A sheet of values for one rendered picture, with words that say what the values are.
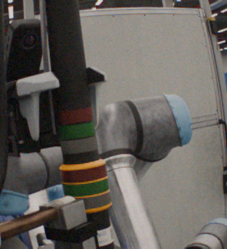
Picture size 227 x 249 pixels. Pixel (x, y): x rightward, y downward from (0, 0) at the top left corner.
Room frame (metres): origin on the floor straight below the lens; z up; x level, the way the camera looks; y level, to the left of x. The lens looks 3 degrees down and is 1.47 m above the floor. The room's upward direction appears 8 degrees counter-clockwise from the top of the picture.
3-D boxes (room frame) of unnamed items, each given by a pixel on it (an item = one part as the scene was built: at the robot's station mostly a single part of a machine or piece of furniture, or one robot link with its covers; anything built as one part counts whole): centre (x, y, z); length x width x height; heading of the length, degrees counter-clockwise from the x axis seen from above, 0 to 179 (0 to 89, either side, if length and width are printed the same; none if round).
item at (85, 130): (0.41, 0.03, 1.45); 0.03 x 0.03 x 0.01
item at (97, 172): (0.41, 0.03, 1.41); 0.04 x 0.04 x 0.01
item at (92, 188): (0.41, 0.03, 1.40); 0.04 x 0.04 x 0.01
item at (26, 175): (0.66, 0.18, 1.38); 0.11 x 0.08 x 0.11; 149
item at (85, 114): (0.41, 0.03, 1.47); 0.03 x 0.03 x 0.01
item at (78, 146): (0.41, 0.03, 1.44); 0.03 x 0.03 x 0.01
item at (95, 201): (0.41, 0.03, 1.39); 0.04 x 0.04 x 0.01
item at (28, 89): (0.40, 0.07, 1.48); 0.09 x 0.03 x 0.06; 22
